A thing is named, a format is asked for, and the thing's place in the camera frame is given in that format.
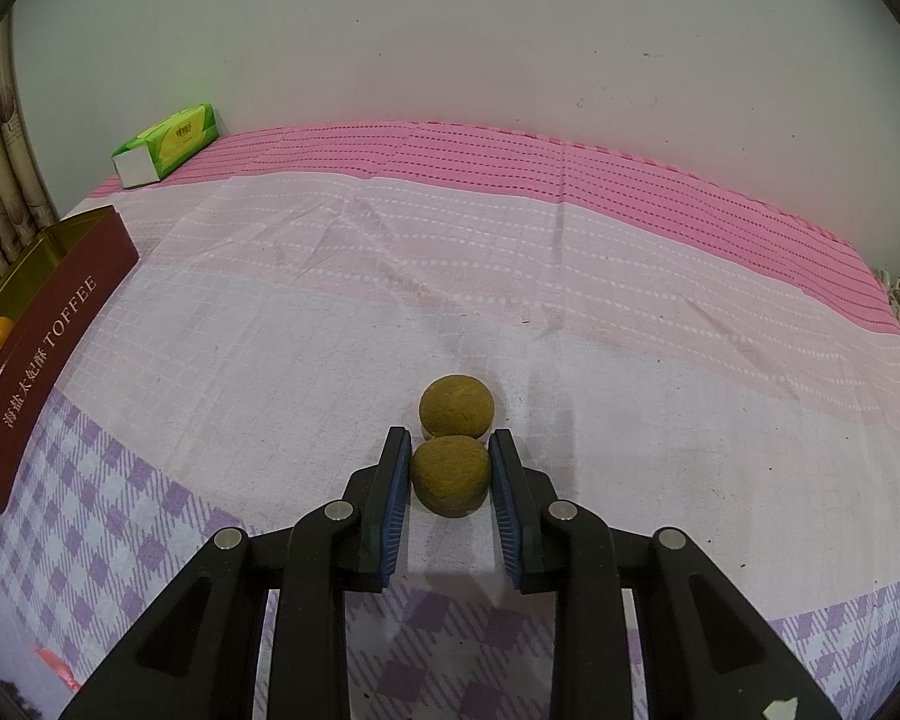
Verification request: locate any green tissue box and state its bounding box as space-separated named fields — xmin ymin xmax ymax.
xmin=111 ymin=103 xmax=220 ymax=188

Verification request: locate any dark red tin box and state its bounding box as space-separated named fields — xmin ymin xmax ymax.
xmin=0 ymin=205 xmax=140 ymax=515

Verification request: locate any brown longan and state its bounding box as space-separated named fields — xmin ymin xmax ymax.
xmin=418 ymin=375 xmax=498 ymax=441
xmin=409 ymin=435 xmax=492 ymax=518

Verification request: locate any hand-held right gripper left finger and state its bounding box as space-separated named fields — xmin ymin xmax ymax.
xmin=60 ymin=426 xmax=413 ymax=720

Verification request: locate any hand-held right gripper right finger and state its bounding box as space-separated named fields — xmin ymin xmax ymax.
xmin=487 ymin=429 xmax=845 ymax=720

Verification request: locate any striped beige curtain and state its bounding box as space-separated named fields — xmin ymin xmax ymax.
xmin=0 ymin=22 xmax=65 ymax=316

